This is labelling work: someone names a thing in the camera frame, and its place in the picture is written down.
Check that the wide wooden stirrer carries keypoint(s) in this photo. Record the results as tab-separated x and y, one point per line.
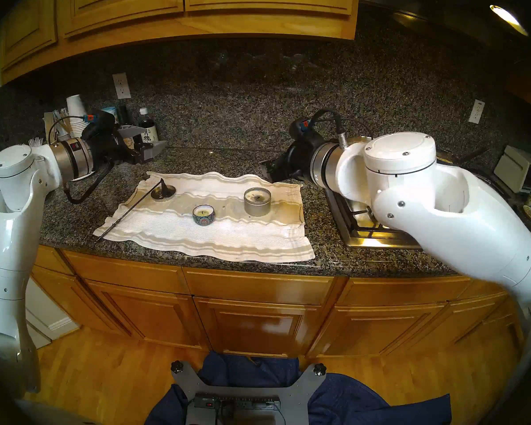
48	125

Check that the wooden cabinets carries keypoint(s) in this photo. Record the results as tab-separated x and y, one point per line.
256	295
150	8

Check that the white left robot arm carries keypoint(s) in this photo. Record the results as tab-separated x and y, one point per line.
9	233

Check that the range hood light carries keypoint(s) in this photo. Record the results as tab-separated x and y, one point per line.
509	20

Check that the white beige striped towel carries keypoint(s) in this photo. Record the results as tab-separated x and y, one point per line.
230	242

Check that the tall stack paper cups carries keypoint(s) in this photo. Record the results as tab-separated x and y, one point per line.
76	114

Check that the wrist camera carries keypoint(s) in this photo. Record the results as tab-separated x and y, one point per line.
302	129
99	121

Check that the soy sauce bottle white label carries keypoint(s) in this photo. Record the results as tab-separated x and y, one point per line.
147	125

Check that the white salt canister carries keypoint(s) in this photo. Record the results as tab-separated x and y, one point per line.
109	111

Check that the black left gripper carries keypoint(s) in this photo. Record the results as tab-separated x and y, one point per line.
108	145

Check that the white door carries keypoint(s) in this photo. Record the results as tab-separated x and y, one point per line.
44	318

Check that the wooden upper cabinets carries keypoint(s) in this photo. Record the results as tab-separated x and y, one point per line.
150	8

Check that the wooden lower cabinets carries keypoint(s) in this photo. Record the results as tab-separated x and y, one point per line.
256	295

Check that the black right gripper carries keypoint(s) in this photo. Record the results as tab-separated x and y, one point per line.
298	160

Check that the white outlet near stove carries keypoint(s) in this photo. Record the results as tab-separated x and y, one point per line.
476	111

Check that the white outlet near bottles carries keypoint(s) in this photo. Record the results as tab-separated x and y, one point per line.
121	86

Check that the small round metal dish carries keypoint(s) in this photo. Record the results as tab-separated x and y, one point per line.
170	193

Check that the blue patterned bowl candle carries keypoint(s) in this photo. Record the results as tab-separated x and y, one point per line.
203	218

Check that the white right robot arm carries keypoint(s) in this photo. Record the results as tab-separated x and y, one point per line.
425	198

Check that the paper wrapped chopsticks bundle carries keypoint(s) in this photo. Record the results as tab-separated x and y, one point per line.
62	118

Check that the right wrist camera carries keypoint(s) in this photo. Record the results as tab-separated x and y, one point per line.
302	129

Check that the white box appliance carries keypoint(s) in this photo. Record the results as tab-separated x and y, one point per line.
515	167

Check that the silver tin candle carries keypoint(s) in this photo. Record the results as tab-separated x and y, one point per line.
256	208

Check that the dark blue cloth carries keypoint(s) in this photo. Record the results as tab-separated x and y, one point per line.
358	402

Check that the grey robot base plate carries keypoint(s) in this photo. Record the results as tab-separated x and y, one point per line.
296	393

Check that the black star knob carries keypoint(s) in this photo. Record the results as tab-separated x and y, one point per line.
320	369
177	367

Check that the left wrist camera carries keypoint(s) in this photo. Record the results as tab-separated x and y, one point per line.
99	121

